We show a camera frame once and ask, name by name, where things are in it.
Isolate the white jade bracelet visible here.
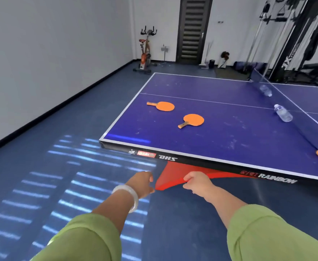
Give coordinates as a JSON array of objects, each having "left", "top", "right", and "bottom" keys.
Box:
[{"left": 111, "top": 184, "right": 139, "bottom": 214}]

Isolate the person's left hand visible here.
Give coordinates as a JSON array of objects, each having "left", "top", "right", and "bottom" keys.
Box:
[{"left": 125, "top": 171, "right": 155, "bottom": 199}]

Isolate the orange paddle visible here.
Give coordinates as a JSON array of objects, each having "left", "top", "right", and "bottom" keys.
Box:
[
  {"left": 147, "top": 101, "right": 176, "bottom": 112},
  {"left": 178, "top": 113, "right": 205, "bottom": 129}
]

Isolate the clear plastic water bottle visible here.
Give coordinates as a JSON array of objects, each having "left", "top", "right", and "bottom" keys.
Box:
[
  {"left": 259, "top": 84, "right": 273, "bottom": 98},
  {"left": 273, "top": 104, "right": 293, "bottom": 123}
]

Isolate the dark floor mat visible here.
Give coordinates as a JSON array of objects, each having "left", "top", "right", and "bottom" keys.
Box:
[{"left": 214, "top": 66, "right": 257, "bottom": 79}]

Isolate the dark slatted door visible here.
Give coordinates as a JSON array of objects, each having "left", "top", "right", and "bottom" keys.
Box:
[{"left": 176, "top": 0, "right": 214, "bottom": 65}]

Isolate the grey metal stand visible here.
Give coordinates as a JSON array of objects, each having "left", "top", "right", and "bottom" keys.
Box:
[{"left": 160, "top": 43, "right": 170, "bottom": 66}]

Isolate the green right sleeve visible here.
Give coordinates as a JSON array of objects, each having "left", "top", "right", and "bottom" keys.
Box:
[{"left": 227, "top": 204, "right": 318, "bottom": 261}]

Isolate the purple rolled exercise mat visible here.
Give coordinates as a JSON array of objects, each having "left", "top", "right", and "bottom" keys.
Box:
[{"left": 250, "top": 62, "right": 267, "bottom": 74}]

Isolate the dark table tennis net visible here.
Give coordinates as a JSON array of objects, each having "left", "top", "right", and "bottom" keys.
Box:
[{"left": 249, "top": 68, "right": 318, "bottom": 163}]

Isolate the blue table tennis table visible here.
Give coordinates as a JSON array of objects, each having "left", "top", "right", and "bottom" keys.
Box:
[{"left": 99, "top": 72, "right": 318, "bottom": 198}]

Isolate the orange exercise bike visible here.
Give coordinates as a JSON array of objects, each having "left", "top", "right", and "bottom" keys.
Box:
[{"left": 132, "top": 25, "right": 158, "bottom": 75}]

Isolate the person's right hand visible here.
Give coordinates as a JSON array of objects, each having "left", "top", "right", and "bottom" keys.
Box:
[{"left": 182, "top": 171, "right": 214, "bottom": 199}]

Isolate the black cable gym machine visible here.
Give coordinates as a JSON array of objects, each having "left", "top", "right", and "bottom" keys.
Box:
[{"left": 246, "top": 0, "right": 318, "bottom": 84}]

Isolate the blue rolled exercise mat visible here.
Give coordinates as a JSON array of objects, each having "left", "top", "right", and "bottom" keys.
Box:
[{"left": 234, "top": 61, "right": 251, "bottom": 73}]

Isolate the white broom and dustpan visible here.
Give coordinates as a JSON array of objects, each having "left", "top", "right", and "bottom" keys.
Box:
[{"left": 198, "top": 40, "right": 214, "bottom": 69}]

